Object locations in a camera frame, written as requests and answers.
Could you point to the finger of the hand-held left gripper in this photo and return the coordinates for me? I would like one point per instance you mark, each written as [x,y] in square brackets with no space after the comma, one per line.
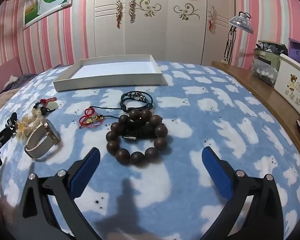
[5,132]

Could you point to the white bear print box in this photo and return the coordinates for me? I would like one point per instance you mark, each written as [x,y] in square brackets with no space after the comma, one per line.
[290,75]

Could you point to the green fabric storage box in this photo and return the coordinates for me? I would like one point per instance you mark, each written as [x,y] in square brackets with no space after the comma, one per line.
[270,52]

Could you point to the purple blanket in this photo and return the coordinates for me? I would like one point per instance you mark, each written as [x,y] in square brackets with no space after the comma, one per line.
[22,80]

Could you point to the silver heat lamp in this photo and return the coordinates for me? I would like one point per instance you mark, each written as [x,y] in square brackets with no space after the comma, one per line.
[240,22]

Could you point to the purple box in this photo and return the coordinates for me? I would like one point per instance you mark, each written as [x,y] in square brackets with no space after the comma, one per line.
[298,48]

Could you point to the blue bear print blanket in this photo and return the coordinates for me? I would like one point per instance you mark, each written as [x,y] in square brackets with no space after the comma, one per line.
[190,105]

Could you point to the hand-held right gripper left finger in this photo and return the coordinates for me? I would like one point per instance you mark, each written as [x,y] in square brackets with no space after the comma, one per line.
[85,175]

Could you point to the clear plastic bag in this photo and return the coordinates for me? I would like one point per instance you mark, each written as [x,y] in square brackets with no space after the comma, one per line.
[265,73]

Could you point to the cream wardrobe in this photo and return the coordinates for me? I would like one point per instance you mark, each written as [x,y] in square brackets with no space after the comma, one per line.
[165,37]

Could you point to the white shallow tray box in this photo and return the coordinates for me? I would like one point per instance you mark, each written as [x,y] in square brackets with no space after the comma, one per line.
[115,70]

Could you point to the wooden bed board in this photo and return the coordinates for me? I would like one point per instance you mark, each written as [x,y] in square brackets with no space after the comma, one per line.
[265,90]

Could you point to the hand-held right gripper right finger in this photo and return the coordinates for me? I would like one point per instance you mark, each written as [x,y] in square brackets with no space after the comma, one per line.
[217,175]

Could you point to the framed wedding picture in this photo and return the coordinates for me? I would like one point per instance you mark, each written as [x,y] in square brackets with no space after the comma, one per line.
[47,0]

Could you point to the red knot orange pendant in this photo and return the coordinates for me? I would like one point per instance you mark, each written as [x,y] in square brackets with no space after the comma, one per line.
[47,100]

